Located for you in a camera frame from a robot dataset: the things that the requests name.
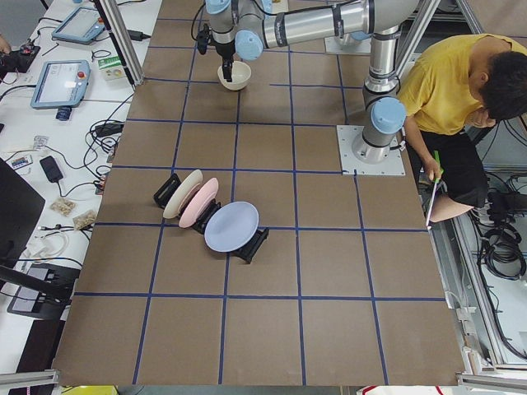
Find person in yellow shirt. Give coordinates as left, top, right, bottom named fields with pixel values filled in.
left=398, top=34, right=526, bottom=223

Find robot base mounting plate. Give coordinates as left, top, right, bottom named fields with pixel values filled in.
left=336, top=125, right=406, bottom=177

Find green white small box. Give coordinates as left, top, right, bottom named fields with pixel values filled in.
left=97, top=56, right=126, bottom=81

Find aluminium frame post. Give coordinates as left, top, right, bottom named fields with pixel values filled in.
left=94, top=0, right=144, bottom=86

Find brown paper table cover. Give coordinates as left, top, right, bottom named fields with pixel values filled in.
left=54, top=1, right=464, bottom=386

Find white ceramic bowl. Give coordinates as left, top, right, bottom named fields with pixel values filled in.
left=217, top=61, right=252, bottom=91

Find cream plate in rack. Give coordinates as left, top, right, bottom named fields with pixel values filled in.
left=163, top=170, right=203, bottom=219

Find near blue teach pendant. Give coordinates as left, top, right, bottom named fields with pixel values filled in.
left=30, top=60, right=91, bottom=109

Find far blue teach pendant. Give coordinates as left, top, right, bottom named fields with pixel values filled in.
left=51, top=7, right=105, bottom=44

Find black phone on desk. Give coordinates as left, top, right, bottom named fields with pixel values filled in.
left=40, top=156, right=63, bottom=183

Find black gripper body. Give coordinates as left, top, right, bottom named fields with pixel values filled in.
left=215, top=40, right=235, bottom=63

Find black monitor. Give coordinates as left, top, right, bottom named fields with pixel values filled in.
left=1, top=161, right=80, bottom=320

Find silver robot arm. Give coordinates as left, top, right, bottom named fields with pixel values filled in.
left=197, top=0, right=417, bottom=164

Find blue teach pendant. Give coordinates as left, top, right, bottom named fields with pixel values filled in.
left=51, top=7, right=105, bottom=44
left=30, top=60, right=91, bottom=109

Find light blue plate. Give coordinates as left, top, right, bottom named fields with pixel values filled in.
left=204, top=202, right=259, bottom=253

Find pink plate in rack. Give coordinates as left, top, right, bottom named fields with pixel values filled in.
left=179, top=178, right=219, bottom=229

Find tangled black cables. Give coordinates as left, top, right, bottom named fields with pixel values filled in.
left=57, top=98, right=135, bottom=194

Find black power adapter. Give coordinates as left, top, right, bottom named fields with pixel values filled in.
left=94, top=122, right=124, bottom=138

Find black dish rack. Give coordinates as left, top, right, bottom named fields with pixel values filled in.
left=153, top=174, right=269, bottom=264

